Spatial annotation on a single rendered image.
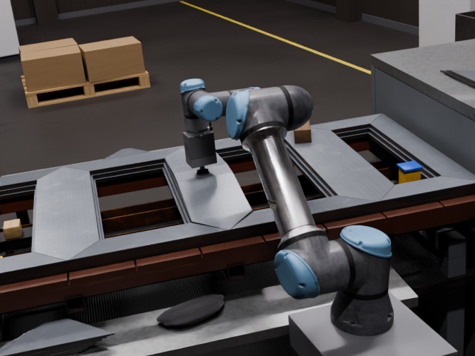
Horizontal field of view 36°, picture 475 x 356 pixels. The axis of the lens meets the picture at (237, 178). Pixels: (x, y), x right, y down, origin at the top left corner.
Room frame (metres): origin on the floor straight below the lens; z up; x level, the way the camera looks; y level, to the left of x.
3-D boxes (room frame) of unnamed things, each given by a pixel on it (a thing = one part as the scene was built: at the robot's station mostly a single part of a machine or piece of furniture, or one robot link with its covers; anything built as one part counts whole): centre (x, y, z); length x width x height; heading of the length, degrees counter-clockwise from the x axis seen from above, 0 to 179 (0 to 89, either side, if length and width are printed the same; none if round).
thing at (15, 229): (2.15, 0.73, 0.79); 0.06 x 0.05 x 0.04; 11
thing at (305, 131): (2.55, -0.25, 0.89); 0.12 x 0.06 x 0.05; 176
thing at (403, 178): (2.12, -0.53, 0.78); 0.05 x 0.05 x 0.19; 11
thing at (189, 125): (2.22, 0.11, 1.06); 0.08 x 0.08 x 0.05
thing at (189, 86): (2.21, 0.11, 1.14); 0.09 x 0.08 x 0.11; 20
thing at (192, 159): (2.23, 0.11, 0.99); 0.10 x 0.09 x 0.16; 20
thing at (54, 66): (6.94, 1.36, 0.21); 1.14 x 0.78 x 0.42; 108
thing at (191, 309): (1.72, 0.16, 0.70); 0.20 x 0.10 x 0.03; 117
